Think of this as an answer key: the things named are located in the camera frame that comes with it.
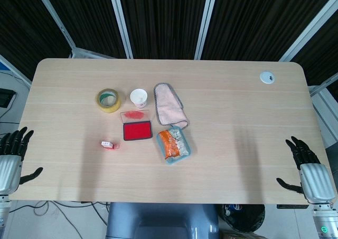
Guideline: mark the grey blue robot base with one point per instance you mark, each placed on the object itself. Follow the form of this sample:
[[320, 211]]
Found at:
[[158, 220]]

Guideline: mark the orange white snack bag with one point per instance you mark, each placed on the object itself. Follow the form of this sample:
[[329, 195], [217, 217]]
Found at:
[[171, 144]]

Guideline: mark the white partition frame post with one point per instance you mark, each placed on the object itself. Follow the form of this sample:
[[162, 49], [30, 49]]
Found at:
[[56, 20], [121, 22], [205, 22], [309, 29]]

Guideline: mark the yellow packing tape roll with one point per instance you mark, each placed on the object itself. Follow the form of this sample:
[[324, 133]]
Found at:
[[116, 105]]

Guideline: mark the pink cloth with grey trim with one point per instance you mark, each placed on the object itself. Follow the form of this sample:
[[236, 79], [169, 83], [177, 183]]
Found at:
[[169, 104]]

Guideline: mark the white paper cup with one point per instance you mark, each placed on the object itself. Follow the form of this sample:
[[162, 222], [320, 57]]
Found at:
[[138, 96]]

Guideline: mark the red ink pad case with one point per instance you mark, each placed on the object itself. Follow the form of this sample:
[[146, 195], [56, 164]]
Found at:
[[137, 131]]

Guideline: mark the small red white stamp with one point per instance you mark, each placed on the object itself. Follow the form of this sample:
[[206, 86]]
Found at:
[[107, 144]]

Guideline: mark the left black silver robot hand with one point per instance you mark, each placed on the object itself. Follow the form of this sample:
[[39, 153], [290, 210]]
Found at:
[[9, 170]]

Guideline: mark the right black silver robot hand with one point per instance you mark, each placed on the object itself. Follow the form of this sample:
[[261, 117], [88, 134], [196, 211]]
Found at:
[[315, 181]]

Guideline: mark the clear container with blue rim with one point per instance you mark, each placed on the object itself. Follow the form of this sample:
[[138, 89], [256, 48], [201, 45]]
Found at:
[[188, 150]]

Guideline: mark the black device beside table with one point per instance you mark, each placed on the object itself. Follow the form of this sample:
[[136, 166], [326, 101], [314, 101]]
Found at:
[[5, 97]]

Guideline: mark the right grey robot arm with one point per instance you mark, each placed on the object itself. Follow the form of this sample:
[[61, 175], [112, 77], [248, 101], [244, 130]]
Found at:
[[326, 223]]

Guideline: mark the black trash bin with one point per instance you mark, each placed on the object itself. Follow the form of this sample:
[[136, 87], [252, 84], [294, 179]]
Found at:
[[245, 219]]

